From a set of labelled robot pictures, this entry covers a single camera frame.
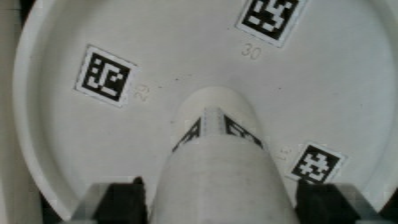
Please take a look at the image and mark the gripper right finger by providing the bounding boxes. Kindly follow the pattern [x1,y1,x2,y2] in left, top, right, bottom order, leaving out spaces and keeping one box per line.
[295,179,386,224]

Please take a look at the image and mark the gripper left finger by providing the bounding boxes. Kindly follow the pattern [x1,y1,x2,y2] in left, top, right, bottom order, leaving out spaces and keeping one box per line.
[73,177,148,224]

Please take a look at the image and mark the white round table top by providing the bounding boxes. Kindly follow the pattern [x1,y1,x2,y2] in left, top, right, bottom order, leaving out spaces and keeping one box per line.
[13,0,398,224]

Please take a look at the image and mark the white cylindrical table leg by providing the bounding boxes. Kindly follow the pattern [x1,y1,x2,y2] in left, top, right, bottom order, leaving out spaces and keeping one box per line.
[148,109,304,224]

